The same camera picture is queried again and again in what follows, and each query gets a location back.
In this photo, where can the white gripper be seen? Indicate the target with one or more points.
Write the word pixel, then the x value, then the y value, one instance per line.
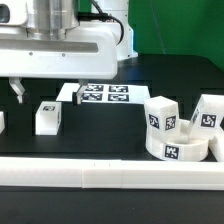
pixel 88 52

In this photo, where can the white round stool seat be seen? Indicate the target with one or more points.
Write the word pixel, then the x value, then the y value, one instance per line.
pixel 181 148

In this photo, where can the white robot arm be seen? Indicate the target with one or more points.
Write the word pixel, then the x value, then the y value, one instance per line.
pixel 54 39

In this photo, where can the white fiducial marker sheet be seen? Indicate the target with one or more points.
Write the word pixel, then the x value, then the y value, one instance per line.
pixel 105 93

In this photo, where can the white left barrier rail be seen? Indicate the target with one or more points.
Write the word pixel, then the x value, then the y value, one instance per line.
pixel 2 122

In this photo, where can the white front barrier rail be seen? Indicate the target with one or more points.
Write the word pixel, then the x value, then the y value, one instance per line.
pixel 120 174

